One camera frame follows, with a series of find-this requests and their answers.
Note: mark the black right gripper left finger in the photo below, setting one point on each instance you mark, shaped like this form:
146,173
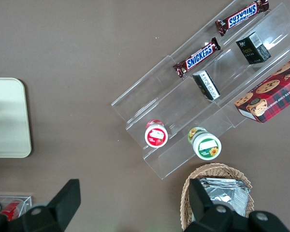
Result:
62,205

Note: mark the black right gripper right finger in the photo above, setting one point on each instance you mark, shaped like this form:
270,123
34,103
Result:
203,207

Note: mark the clear acrylic tiered display stand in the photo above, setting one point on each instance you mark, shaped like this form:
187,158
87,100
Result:
174,106

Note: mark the green sunflower yogurt cup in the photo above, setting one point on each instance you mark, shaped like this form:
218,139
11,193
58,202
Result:
206,146

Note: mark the small black carton box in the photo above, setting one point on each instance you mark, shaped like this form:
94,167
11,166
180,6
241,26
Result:
206,84
252,49

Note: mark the woven wicker basket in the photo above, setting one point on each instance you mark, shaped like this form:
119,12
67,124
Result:
220,170

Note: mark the foil wrapped sandwich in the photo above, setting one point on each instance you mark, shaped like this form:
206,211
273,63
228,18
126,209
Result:
228,195

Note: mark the red strawberry yogurt cup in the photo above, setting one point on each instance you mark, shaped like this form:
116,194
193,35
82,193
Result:
156,136

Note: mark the cream plastic tray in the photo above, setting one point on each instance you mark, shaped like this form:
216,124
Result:
7,118

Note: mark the Snickers chocolate bar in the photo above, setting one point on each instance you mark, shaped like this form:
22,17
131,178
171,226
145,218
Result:
198,58
242,15

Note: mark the red plaid cookie box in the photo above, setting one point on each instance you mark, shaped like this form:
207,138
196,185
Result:
273,96

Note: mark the clear acrylic can box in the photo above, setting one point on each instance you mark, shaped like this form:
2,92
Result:
26,201

